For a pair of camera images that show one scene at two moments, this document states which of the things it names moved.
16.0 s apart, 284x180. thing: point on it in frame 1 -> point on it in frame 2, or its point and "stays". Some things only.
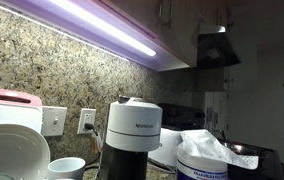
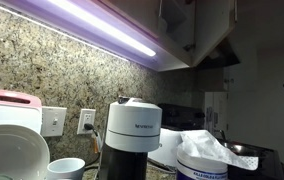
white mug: (66, 168) stays
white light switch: (53, 120) stays
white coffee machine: (133, 129) stays
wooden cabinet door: (178, 28) -> (214, 20)
